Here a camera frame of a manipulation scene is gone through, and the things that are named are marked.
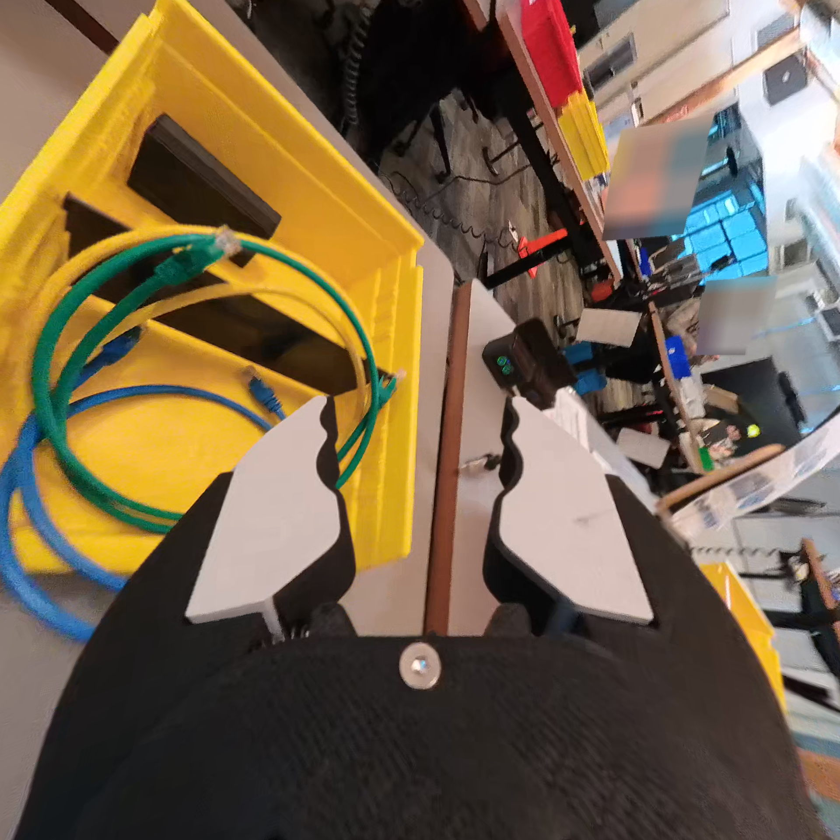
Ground blue ethernet cable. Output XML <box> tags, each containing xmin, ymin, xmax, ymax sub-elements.
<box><xmin>0</xmin><ymin>325</ymin><xmax>287</xmax><ymax>643</ymax></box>

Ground yellow ethernet cable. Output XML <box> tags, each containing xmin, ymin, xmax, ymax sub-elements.
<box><xmin>39</xmin><ymin>226</ymin><xmax>395</xmax><ymax>421</ymax></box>

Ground black battery charger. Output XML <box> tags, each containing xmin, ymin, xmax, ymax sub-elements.
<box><xmin>482</xmin><ymin>318</ymin><xmax>578</xmax><ymax>408</ymax></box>

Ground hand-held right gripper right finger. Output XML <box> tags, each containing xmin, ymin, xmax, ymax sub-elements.
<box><xmin>482</xmin><ymin>394</ymin><xmax>656</xmax><ymax>632</ymax></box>

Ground green ethernet cable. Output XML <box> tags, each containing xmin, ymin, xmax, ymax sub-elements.
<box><xmin>31</xmin><ymin>226</ymin><xmax>408</xmax><ymax>534</ymax></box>

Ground stack of yellow bins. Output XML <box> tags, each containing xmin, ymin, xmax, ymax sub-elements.
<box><xmin>558</xmin><ymin>88</ymin><xmax>611</xmax><ymax>181</ymax></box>

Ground wooden board with instruction sheet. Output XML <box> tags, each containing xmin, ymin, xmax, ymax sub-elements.
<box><xmin>656</xmin><ymin>407</ymin><xmax>840</xmax><ymax>532</ymax></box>

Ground red plastic bin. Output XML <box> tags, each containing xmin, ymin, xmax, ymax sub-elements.
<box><xmin>518</xmin><ymin>0</ymin><xmax>585</xmax><ymax>109</ymax></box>

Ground printed paper sheet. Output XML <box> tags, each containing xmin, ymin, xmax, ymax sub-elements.
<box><xmin>543</xmin><ymin>386</ymin><xmax>614</xmax><ymax>460</ymax></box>

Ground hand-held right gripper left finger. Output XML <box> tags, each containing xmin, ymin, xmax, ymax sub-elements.
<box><xmin>184</xmin><ymin>394</ymin><xmax>358</xmax><ymax>641</ymax></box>

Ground yellow plastic bin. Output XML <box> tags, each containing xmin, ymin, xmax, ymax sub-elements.
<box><xmin>699</xmin><ymin>561</ymin><xmax>787</xmax><ymax>713</ymax></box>
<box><xmin>0</xmin><ymin>0</ymin><xmax>426</xmax><ymax>578</ymax></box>

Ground red black stand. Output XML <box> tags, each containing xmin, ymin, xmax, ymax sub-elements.
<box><xmin>482</xmin><ymin>226</ymin><xmax>568</xmax><ymax>290</ymax></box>

